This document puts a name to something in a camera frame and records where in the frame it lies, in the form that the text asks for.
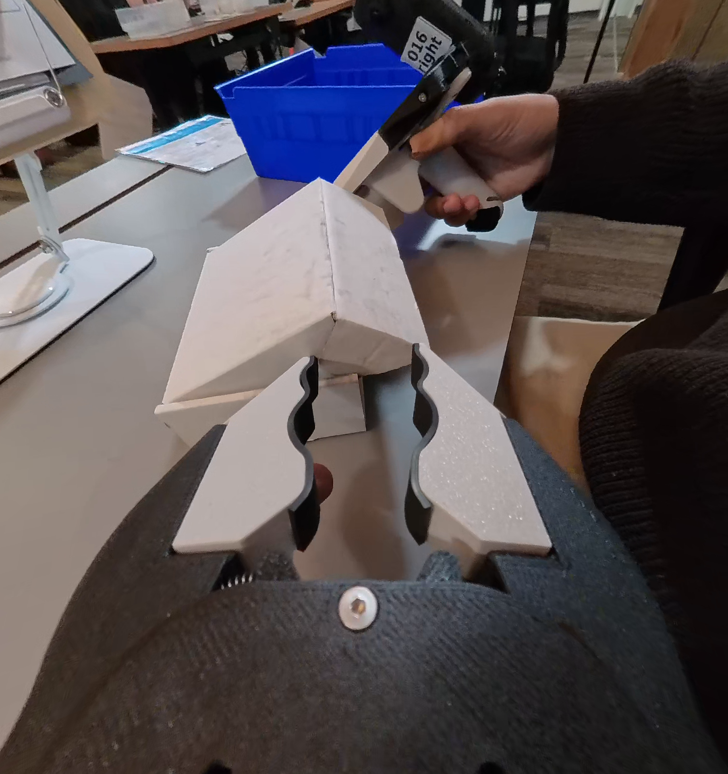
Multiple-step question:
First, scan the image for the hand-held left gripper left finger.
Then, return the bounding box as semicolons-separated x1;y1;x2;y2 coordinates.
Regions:
172;356;321;555

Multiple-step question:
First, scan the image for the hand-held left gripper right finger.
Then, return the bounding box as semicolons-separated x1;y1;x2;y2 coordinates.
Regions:
404;343;553;558

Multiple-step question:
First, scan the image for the white blue paper envelope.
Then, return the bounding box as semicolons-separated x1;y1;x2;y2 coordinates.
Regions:
117;115;248;173

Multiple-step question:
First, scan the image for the blue plastic bin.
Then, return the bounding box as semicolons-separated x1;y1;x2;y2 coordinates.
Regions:
214;44;461;185

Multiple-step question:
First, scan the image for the white cardboard mailer box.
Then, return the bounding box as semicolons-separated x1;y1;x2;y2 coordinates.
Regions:
155;178;431;447

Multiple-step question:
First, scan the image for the person's right forearm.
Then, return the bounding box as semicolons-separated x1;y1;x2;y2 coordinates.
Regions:
524;57;728;312

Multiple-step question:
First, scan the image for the wooden background table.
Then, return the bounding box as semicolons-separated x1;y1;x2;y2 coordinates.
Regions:
92;0;371;55

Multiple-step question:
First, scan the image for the printed instruction sheet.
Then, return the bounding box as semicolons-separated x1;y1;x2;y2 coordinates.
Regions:
0;0;77;85

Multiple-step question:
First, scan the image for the person's right hand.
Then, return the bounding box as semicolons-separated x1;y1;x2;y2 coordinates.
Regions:
411;92;561;229

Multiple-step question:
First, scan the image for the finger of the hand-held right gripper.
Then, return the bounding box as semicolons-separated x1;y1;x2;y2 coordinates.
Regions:
334;132;395;189
355;153;426;214

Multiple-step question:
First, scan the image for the grey desk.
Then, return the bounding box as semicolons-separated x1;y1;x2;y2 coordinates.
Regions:
0;148;537;757

